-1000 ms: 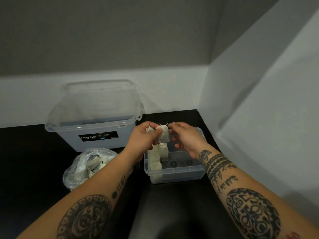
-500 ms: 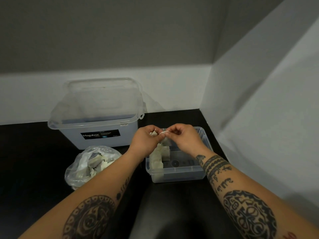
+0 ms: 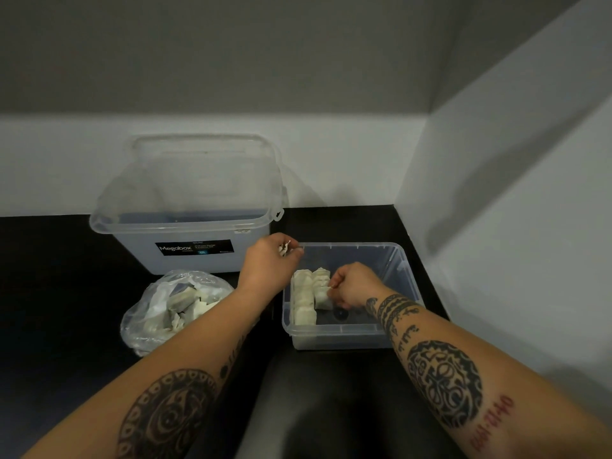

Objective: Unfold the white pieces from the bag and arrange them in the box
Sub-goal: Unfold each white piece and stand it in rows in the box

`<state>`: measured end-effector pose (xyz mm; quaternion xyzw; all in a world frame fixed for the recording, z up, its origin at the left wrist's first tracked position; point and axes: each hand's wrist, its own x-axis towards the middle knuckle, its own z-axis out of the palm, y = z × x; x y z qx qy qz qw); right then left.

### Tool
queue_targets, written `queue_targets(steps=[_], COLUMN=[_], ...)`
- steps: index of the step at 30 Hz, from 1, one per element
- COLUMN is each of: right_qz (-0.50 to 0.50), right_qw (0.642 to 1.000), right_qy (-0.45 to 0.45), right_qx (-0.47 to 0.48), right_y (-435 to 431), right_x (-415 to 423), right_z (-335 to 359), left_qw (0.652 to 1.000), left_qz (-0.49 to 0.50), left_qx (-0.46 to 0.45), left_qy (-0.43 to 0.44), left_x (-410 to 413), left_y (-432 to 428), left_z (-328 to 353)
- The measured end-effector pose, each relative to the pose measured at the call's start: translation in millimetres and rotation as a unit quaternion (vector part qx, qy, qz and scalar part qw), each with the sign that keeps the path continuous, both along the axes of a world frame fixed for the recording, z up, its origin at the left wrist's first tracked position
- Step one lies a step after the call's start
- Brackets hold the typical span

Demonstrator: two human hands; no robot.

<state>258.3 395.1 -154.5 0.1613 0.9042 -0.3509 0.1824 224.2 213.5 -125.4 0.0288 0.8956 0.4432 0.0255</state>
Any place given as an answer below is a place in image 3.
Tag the person's right hand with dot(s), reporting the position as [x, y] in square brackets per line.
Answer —
[358, 286]

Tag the person's left hand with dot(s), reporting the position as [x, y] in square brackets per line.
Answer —
[265, 272]

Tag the rows of white tea bags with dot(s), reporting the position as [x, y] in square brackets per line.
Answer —
[303, 301]

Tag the small clear plastic bin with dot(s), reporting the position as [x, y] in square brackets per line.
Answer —
[344, 339]

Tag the person's right forearm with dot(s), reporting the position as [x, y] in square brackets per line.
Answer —
[478, 387]

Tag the person's left forearm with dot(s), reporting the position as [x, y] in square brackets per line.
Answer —
[158, 391]

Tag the clear storage box lid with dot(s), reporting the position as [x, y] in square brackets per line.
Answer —
[201, 176]

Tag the large clear storage box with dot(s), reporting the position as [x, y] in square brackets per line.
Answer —
[134, 253]

